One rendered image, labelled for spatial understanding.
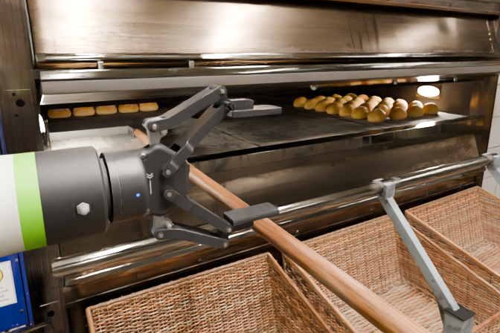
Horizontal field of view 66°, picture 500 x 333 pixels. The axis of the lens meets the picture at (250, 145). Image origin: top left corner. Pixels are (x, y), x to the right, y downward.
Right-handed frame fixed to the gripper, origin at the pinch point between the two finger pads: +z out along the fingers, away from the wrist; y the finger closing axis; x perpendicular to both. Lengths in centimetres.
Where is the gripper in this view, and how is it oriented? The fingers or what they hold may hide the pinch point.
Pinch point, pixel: (267, 161)
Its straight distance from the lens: 49.9
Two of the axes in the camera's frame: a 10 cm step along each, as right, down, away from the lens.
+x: 5.0, 2.1, -8.4
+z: 8.7, -1.2, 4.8
